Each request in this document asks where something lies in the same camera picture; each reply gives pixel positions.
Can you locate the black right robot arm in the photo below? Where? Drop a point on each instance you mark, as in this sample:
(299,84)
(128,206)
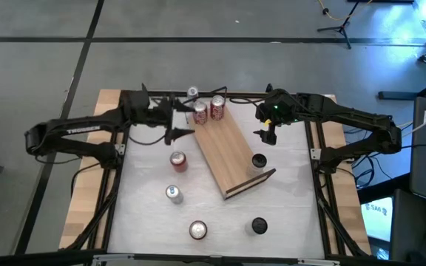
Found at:
(346,114)

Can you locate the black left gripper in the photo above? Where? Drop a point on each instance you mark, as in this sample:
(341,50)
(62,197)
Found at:
(157,111)

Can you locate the red Coke Zero can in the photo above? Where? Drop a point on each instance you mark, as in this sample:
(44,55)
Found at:
(178,160)
(198,230)

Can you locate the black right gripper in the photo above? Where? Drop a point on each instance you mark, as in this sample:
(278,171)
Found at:
(279,109)

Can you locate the blue silver Red Bull can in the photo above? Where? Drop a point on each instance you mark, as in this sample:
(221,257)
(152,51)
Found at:
(173,193)
(192,91)

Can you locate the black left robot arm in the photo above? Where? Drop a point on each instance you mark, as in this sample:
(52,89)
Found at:
(83,127)

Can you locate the white screen with lettering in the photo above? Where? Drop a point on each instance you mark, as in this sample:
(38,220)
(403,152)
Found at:
(377,221)

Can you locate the red Coca-Cola can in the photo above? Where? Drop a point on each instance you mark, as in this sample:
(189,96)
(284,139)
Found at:
(217,105)
(200,111)

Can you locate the black table frame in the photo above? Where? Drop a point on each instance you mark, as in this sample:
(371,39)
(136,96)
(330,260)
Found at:
(322,221)

